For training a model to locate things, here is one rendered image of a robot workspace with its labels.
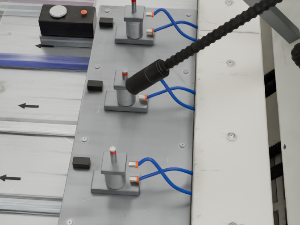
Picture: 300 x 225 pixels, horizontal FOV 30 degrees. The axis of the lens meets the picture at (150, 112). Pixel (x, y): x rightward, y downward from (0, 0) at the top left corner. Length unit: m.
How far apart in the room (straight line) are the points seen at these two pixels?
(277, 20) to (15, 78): 0.36
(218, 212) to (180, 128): 0.12
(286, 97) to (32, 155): 0.31
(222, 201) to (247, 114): 0.11
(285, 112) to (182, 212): 0.16
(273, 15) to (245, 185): 0.19
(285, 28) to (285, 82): 0.06
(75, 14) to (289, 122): 0.34
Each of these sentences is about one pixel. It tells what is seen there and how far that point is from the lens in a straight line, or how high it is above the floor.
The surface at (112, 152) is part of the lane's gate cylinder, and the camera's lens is 0.54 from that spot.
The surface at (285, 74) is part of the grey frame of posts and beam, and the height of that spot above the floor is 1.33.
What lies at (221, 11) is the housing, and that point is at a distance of 0.75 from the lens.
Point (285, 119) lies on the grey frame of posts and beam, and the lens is 0.62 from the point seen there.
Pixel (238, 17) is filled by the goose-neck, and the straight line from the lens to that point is 0.47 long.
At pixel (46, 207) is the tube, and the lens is 0.65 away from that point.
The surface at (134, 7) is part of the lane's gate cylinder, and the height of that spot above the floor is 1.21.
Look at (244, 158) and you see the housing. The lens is 0.60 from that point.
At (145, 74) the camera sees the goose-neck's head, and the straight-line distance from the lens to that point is 0.52.
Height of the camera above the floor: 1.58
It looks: 36 degrees down
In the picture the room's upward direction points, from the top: 61 degrees clockwise
